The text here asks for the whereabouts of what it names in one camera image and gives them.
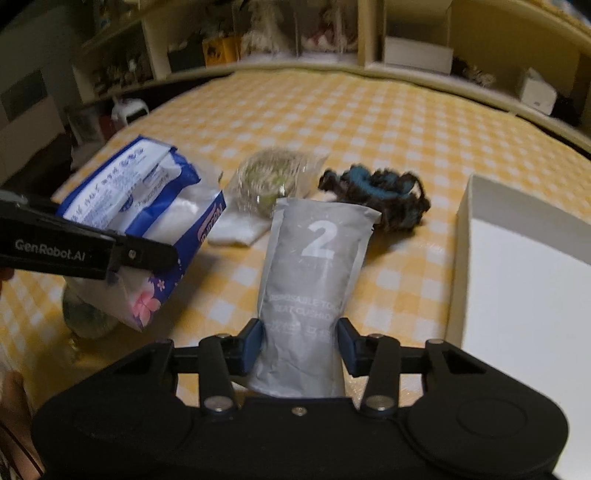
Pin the white step stool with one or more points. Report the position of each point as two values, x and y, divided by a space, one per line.
126 111

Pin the yellow black box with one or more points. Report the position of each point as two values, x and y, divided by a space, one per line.
220 50

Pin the clear bag beige item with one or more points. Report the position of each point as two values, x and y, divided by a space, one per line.
251 194

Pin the white shallow box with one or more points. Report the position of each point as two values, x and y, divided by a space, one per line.
520 300

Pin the white tissue box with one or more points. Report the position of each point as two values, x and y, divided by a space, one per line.
533 91

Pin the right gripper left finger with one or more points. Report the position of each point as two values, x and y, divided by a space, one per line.
221 358

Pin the blue brown crochet piece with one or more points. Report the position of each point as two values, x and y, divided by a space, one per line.
400 198

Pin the grey numbered pouch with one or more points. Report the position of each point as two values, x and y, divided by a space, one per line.
313 260

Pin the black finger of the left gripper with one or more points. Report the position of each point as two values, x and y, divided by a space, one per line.
141 254

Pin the wooden headboard shelf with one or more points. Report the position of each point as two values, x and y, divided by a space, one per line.
140 44

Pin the open white cardboard box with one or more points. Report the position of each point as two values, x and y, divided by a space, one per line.
417 35

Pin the blue white tissue pack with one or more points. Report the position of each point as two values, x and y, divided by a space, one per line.
148 190

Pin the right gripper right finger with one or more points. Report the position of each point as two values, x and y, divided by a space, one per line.
378 358

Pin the person left hand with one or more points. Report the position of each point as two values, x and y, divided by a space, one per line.
19 459

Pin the yellow checkered bed sheet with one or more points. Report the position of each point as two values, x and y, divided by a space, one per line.
404 286

